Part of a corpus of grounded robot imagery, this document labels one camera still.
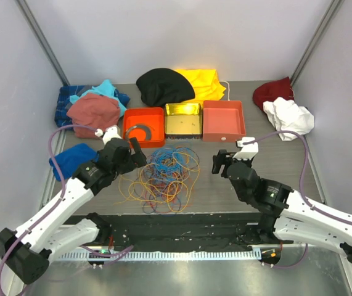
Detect salmon red cloth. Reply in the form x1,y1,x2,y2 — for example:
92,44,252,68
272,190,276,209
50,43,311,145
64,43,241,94
67,93,121,139

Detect dark blue wire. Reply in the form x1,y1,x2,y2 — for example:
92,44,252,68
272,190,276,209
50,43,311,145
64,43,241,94
141,172,182,215

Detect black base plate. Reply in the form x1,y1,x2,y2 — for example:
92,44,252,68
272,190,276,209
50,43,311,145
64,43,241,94
90,213,280,253

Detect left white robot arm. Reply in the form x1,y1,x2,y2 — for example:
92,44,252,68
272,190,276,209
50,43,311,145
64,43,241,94
0,138,147,285

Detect white slotted cable duct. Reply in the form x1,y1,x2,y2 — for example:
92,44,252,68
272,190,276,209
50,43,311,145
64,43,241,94
57,249,261,262

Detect red wire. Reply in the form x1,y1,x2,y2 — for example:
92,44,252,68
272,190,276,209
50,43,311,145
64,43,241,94
144,172,182,204

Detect yellow wire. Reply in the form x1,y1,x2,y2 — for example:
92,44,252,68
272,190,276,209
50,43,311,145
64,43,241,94
112,160,200,213

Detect yellow cloth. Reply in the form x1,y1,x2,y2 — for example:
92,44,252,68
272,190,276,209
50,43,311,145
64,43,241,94
176,69,226,104

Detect grey wire coil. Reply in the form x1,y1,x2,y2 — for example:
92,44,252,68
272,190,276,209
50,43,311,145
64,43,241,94
125,123,153,141

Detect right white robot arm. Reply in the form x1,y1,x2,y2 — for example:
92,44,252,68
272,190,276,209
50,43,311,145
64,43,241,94
211,150,352,264

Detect gold metal tin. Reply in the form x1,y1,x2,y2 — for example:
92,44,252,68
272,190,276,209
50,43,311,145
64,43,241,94
164,103,203,139

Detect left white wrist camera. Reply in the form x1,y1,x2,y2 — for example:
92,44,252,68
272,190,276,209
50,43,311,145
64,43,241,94
94,125,122,145

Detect dark red cloth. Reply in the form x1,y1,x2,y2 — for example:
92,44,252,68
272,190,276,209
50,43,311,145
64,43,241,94
252,76,295,112

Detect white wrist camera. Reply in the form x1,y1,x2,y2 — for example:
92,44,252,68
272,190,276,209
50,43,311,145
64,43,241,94
233,137,259,160
94,125,122,145

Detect light blue wire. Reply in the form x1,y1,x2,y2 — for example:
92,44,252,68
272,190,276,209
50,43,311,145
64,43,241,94
149,144,200,183

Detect blue plaid cloth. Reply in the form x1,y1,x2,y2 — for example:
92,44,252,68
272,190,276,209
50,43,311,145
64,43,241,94
54,85,91,127

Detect orange plastic box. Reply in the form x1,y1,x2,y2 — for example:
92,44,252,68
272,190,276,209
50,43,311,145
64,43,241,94
122,107,165,148

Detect black cloth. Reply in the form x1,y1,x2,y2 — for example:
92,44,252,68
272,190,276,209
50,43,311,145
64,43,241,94
136,68,195,107

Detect white cord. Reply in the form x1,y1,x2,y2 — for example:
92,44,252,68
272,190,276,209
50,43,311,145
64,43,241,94
218,80,232,102

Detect royal blue cloth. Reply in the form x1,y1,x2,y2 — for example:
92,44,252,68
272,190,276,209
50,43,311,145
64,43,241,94
54,143,97,179

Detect salmon pink drawer box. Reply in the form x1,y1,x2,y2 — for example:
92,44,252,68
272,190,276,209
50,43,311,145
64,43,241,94
202,101,247,142

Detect white cloth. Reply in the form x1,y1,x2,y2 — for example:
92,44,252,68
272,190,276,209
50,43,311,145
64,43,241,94
263,97,314,135

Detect light blue cloth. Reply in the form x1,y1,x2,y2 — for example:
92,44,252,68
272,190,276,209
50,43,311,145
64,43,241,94
69,79,131,117

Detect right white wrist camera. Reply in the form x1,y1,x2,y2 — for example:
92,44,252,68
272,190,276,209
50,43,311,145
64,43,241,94
233,137,259,160

